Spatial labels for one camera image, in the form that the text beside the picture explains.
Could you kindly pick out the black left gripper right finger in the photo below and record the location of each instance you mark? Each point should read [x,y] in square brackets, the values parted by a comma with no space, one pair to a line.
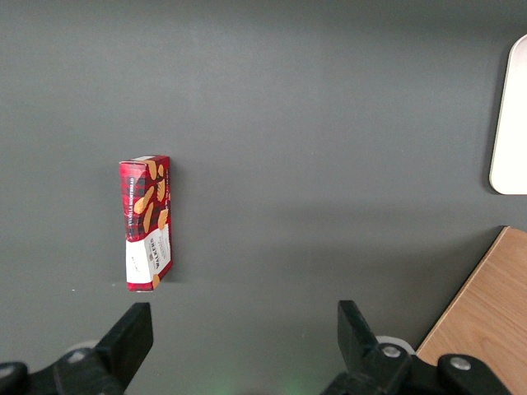
[362,358]

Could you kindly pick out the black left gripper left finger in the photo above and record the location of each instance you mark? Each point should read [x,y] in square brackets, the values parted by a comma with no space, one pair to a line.
[123,354]

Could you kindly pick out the wooden oak drawer cabinet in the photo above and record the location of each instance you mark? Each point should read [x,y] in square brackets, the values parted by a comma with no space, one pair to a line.
[490,312]

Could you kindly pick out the red tartan shortbread box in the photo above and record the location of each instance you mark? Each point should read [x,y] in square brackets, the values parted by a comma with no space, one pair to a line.
[146,222]

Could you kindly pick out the cream rectangular tray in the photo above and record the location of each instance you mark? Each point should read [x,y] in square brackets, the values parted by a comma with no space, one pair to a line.
[514,123]

